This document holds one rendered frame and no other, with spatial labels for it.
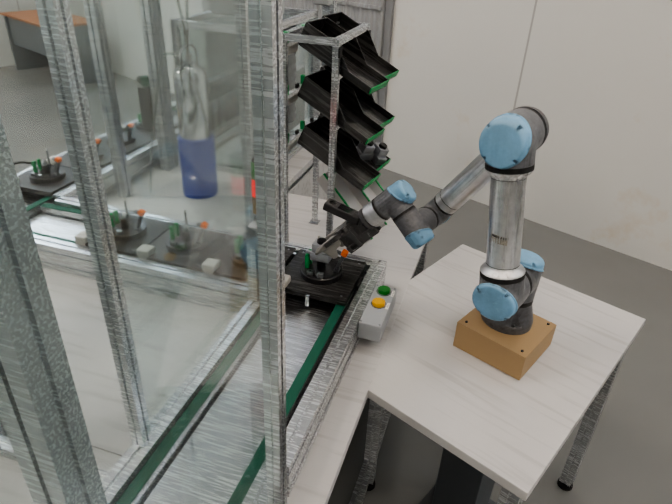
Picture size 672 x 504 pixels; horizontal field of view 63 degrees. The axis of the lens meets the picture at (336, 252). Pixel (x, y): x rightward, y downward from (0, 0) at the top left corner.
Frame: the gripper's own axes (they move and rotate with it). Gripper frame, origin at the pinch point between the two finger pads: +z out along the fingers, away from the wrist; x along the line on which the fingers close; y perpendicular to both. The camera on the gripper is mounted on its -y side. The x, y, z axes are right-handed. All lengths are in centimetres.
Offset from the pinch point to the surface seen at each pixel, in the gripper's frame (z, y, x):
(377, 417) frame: 31, 63, -2
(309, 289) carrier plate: 7.3, 7.2, -10.1
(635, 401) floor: -15, 172, 89
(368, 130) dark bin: -25.2, -15.9, 29.7
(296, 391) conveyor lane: 1, 17, -50
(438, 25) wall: -7, -26, 316
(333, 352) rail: -2.3, 19.6, -33.6
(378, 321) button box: -8.3, 25.3, -16.8
